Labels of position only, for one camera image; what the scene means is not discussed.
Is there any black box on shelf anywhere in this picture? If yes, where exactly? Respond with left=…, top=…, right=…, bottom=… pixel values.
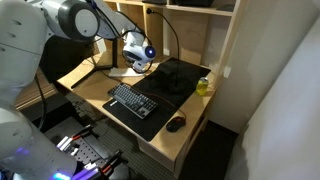
left=174, top=0, right=215, bottom=8

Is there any flat black device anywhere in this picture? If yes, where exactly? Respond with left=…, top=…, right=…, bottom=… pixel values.
left=141, top=0, right=168, bottom=5

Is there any black curved monitor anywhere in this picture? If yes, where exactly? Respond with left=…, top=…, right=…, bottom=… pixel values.
left=39, top=34, right=98, bottom=84

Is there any light wood shelf unit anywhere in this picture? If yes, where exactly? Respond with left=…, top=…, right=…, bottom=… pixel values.
left=103, top=0, right=249, bottom=89

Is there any black desk mat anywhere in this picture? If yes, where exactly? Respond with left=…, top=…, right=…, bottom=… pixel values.
left=102, top=57, right=212, bottom=143

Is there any black grey mechanical keyboard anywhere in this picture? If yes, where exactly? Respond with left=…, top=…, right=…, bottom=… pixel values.
left=107, top=82, right=159, bottom=120

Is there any red handled clamp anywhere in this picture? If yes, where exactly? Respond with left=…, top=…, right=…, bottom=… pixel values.
left=71, top=149, right=129, bottom=180
left=55, top=124, right=95, bottom=152

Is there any black computer mouse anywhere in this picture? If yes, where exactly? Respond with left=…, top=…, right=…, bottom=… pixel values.
left=165, top=116, right=187, bottom=133

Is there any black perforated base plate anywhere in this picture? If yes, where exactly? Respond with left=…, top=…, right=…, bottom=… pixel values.
left=44, top=116, right=133, bottom=180

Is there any red mouse cable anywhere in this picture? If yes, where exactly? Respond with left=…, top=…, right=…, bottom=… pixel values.
left=133, top=85, right=188, bottom=120

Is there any black monitor stand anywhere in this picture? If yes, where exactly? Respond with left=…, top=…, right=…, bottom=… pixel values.
left=70, top=37, right=120, bottom=90

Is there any black gooseneck desk lamp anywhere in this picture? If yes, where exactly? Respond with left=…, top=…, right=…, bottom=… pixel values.
left=145, top=7, right=185, bottom=94

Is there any white paper towel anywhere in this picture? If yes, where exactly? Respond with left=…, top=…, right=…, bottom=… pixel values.
left=108, top=66, right=145, bottom=78

